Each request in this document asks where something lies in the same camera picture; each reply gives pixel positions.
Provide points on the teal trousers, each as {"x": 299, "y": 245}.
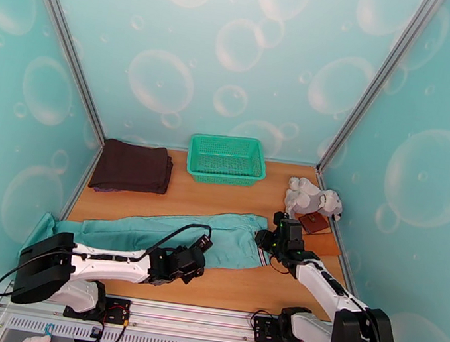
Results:
{"x": 232, "y": 240}

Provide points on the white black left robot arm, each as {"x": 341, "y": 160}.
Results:
{"x": 103, "y": 264}

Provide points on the purple folded trousers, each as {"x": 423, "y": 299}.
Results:
{"x": 104, "y": 190}

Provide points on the dark brown folded trousers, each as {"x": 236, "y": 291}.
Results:
{"x": 133, "y": 166}

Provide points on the brown leather wallet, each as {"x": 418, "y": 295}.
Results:
{"x": 313, "y": 224}

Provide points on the grey plush toy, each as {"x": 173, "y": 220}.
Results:
{"x": 309, "y": 197}

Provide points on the green plastic basket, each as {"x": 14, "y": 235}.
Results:
{"x": 226, "y": 158}

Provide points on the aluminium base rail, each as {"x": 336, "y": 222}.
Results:
{"x": 187, "y": 318}

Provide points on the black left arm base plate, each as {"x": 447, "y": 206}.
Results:
{"x": 123, "y": 302}

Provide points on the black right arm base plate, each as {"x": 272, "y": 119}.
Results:
{"x": 265, "y": 333}

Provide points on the aluminium corner post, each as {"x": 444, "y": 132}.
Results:
{"x": 379, "y": 81}
{"x": 67, "y": 45}

